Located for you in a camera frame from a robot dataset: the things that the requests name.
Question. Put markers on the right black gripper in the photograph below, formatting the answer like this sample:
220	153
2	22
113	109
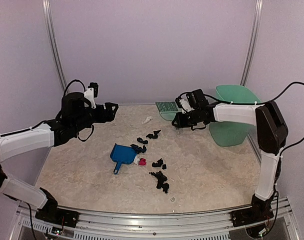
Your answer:
180	123

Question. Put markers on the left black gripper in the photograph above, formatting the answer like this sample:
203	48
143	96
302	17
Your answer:
110	116

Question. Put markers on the green hand brush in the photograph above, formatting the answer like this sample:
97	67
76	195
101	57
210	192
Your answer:
167	109

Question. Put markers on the blue plastic dustpan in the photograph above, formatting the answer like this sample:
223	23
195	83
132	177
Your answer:
122	155

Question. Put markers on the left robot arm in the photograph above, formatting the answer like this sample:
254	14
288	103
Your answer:
78	112

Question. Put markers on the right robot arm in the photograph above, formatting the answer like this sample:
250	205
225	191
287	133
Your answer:
272	133

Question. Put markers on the white crumpled paper scrap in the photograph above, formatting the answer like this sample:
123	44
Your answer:
148	119

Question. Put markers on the black paper scrap middle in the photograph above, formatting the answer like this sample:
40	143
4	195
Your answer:
142	141

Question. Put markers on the green plastic waste bin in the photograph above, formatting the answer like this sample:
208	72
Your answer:
233	121

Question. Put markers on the white paper scrap by dustpan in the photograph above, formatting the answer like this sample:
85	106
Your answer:
136	160

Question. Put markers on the black paper scrap large lower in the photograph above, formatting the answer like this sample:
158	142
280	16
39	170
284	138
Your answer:
161	181

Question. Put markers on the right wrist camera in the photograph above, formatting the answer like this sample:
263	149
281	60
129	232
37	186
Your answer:
189	101

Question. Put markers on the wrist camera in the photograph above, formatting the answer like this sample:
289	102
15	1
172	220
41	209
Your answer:
189	101
93	91

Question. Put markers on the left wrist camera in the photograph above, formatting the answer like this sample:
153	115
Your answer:
93	91

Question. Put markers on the left aluminium frame post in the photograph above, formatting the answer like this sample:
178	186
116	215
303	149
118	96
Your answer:
46	5

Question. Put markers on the aluminium front rail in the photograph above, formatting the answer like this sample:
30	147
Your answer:
98	225

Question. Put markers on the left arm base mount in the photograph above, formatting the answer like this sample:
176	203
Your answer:
52	214

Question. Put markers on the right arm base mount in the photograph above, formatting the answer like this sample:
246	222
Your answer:
250	215

